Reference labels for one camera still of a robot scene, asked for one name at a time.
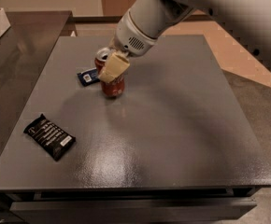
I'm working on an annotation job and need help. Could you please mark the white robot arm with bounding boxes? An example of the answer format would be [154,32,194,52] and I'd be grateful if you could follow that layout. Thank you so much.
[109,0,271,72]

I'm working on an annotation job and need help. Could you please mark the dark drawer front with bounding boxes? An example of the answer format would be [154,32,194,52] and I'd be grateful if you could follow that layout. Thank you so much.
[11,198,256,224]

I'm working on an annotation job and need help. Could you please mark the red coke can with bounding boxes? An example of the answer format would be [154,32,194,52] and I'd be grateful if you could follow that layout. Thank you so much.
[94,47,125,98]

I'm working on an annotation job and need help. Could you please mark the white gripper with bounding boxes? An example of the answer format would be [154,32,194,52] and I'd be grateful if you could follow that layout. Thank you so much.
[98,11,156,83]

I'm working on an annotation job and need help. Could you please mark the black snack bar wrapper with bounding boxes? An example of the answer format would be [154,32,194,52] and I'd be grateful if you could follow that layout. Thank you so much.
[23,114,76,161]

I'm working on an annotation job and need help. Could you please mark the blue rxbar blueberry wrapper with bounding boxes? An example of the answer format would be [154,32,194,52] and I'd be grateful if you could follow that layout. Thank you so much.
[77,68,99,87]

